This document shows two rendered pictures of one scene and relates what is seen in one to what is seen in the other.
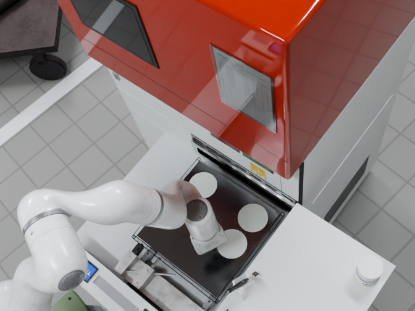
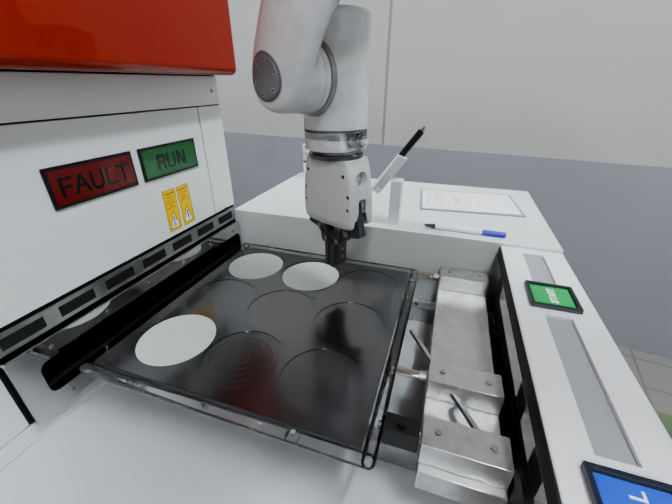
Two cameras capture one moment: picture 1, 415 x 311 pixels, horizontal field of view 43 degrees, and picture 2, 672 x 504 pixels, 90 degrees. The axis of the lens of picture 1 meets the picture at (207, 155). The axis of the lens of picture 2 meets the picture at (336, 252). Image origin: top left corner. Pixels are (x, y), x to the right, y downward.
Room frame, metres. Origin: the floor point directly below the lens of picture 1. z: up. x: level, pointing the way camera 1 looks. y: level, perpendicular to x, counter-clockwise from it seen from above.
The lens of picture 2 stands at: (0.82, 0.46, 1.21)
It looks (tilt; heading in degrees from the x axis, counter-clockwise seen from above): 27 degrees down; 235
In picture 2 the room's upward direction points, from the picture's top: straight up
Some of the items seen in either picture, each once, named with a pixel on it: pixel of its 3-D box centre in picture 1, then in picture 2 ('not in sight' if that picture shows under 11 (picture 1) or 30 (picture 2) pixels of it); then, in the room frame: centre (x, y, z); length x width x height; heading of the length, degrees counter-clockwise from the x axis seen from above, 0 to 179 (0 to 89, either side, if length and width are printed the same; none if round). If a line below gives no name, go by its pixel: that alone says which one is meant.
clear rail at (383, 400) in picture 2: (173, 268); (399, 336); (0.54, 0.21, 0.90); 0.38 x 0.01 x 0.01; 36
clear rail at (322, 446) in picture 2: (167, 197); (206, 408); (0.79, 0.18, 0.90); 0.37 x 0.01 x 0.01; 126
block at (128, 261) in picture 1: (126, 263); (463, 449); (0.60, 0.37, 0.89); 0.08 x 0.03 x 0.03; 126
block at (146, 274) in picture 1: (143, 277); (463, 385); (0.54, 0.32, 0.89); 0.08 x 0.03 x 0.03; 126
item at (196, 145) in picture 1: (241, 176); (165, 292); (0.78, -0.09, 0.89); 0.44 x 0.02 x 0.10; 36
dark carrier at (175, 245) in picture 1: (207, 224); (281, 310); (0.65, 0.07, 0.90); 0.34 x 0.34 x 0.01; 36
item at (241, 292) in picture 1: (243, 285); (388, 188); (0.38, 0.01, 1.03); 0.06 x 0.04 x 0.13; 126
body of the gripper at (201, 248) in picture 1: (207, 235); (335, 185); (0.55, 0.07, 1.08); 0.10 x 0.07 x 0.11; 101
